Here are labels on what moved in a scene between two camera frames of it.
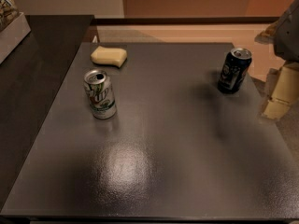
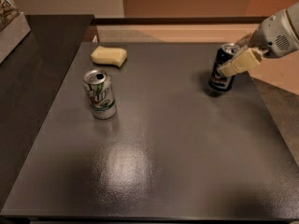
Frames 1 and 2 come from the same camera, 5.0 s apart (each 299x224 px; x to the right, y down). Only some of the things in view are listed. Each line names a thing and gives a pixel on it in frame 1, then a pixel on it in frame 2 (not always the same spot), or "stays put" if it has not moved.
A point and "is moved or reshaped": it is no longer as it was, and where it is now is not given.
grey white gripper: x=288 y=36 -> x=271 y=36
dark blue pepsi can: x=234 y=70 is moved or reshaped
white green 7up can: x=101 y=94 stays put
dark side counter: x=30 y=79 stays put
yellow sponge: x=108 y=56 stays put
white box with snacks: x=14 y=26 stays put
